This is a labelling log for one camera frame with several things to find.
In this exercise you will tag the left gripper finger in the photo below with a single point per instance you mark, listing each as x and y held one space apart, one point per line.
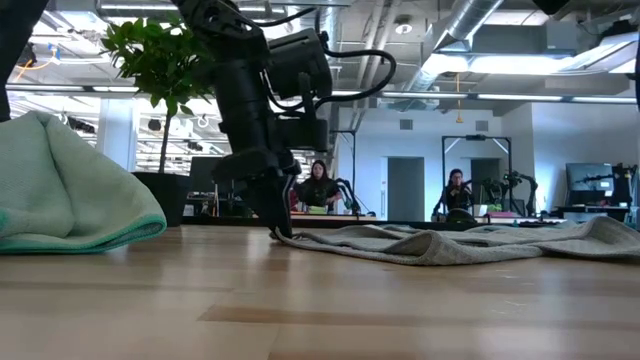
270 200
286 200

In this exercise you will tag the grey microfiber towel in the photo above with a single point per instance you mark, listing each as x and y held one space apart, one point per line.
450 247

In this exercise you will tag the green microfiber towel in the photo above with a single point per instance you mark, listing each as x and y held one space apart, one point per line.
75 200

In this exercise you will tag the black background robot arm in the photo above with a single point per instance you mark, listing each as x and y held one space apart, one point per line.
525 182
350 195

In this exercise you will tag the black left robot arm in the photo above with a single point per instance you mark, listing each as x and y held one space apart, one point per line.
245 90

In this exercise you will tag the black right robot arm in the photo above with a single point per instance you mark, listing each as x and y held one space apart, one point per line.
550 5

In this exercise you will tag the person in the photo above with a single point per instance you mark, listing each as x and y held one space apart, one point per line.
456 195
317 192

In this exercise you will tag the black background monitor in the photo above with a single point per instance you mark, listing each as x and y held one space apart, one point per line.
205 175
590 177

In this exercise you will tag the grey door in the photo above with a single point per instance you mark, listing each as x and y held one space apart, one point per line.
480 167
405 190

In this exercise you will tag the green potted plant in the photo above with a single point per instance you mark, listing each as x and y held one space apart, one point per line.
160 55

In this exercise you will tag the round ceiling sensor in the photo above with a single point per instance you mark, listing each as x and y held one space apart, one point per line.
403 27

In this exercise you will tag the black aluminium table frame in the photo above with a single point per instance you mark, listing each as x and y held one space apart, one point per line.
210 220

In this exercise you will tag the black metal gantry frame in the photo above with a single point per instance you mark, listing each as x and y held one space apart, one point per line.
354 165
475 137

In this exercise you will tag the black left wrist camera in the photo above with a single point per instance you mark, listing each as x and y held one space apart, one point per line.
300 60

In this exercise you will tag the slanted silver air duct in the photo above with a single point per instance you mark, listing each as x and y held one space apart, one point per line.
465 20

